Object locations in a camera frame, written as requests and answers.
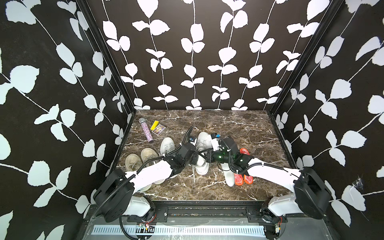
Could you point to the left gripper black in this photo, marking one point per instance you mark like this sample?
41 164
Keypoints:
194 157

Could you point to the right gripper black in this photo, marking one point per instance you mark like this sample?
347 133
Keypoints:
210 155

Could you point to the white sneaker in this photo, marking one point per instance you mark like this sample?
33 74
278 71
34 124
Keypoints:
203 143
167 146

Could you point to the white grey insole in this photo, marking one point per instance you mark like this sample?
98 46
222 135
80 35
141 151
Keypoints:
229 175

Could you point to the red orange insole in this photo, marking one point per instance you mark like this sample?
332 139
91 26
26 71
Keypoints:
239 180

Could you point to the beige sneaker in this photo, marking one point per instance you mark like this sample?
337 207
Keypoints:
149 154
133 162

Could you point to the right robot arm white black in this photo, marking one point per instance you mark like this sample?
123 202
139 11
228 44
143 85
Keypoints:
308 193

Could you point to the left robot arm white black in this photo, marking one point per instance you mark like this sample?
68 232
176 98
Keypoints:
115 197

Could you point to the small purple card box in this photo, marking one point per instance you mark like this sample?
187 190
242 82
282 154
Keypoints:
158 129

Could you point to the yellow wedge block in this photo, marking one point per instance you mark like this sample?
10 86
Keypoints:
154 125

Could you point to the purple glitter tube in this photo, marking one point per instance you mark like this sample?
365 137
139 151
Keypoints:
146 130

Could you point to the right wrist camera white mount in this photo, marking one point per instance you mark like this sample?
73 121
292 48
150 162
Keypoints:
215 141

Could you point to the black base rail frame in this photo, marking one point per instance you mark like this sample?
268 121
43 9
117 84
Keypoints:
253 211

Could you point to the white slotted cable duct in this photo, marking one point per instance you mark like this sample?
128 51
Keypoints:
162 230

